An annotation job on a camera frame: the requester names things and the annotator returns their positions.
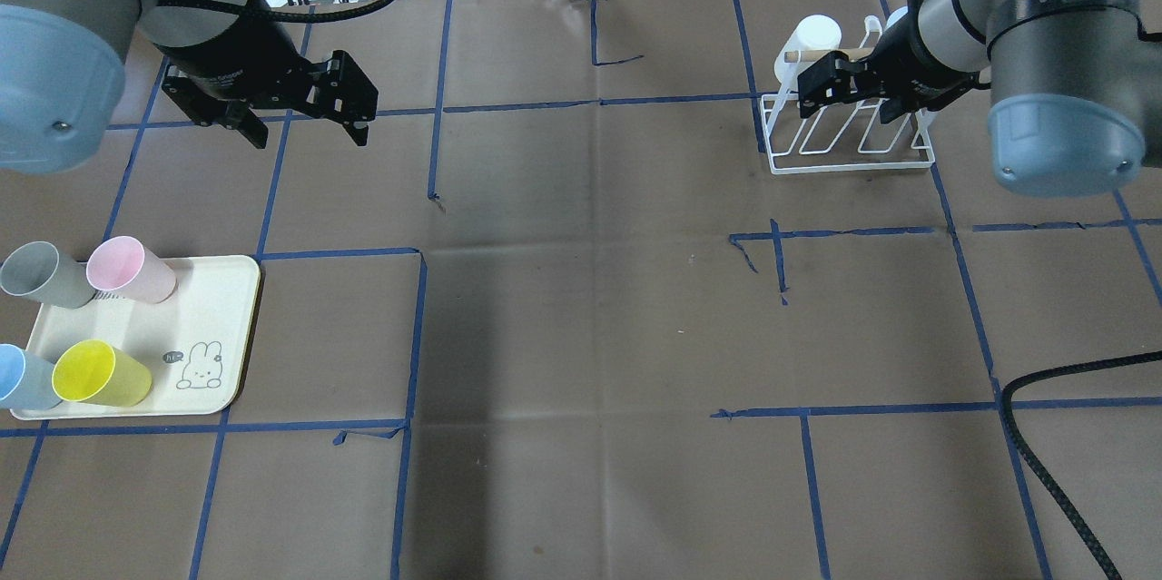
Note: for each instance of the yellow plastic cup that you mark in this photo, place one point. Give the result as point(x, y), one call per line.
point(95, 372)

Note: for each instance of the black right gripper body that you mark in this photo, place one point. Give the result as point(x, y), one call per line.
point(897, 47)

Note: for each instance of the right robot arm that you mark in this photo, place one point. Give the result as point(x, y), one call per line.
point(1074, 85)

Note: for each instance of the light blue cup front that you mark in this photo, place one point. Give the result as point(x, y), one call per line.
point(26, 380)

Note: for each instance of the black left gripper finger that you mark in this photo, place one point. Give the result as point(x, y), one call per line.
point(241, 118)
point(358, 130)

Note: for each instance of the white wire cup rack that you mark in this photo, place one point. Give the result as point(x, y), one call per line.
point(841, 138)

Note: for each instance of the cream serving tray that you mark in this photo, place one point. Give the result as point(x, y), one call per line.
point(194, 343)

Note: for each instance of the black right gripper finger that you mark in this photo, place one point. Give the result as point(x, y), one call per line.
point(810, 103)
point(891, 109)

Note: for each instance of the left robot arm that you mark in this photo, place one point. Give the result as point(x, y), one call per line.
point(64, 72)

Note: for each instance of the grey plastic cup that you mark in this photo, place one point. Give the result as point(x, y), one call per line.
point(39, 271)

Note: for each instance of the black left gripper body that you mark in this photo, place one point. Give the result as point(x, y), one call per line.
point(238, 56)

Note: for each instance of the light blue cup back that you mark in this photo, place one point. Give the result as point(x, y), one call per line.
point(895, 17)

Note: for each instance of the pink plastic cup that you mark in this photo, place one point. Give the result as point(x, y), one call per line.
point(124, 267)

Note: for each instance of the white plastic cup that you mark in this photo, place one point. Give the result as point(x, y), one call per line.
point(813, 33)

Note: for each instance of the light blue cup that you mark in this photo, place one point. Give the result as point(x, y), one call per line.
point(895, 17)
point(26, 380)

